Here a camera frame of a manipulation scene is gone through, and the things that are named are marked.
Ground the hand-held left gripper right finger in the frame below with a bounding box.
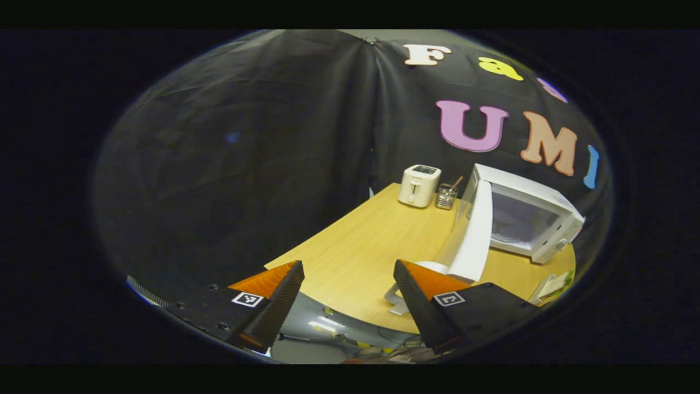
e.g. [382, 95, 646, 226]
[393, 259, 541, 355]

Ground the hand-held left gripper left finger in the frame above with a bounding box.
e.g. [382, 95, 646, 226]
[163, 260, 305, 355]

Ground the lettuce sandwich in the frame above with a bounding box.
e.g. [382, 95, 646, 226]
[539, 272, 575, 299]

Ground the white microwave oven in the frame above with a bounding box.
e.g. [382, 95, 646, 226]
[383, 163, 586, 316]

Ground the white toaster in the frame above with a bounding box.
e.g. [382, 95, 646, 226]
[398, 164, 441, 208]

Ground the white ribbed tray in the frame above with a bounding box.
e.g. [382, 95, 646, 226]
[528, 272, 572, 305]

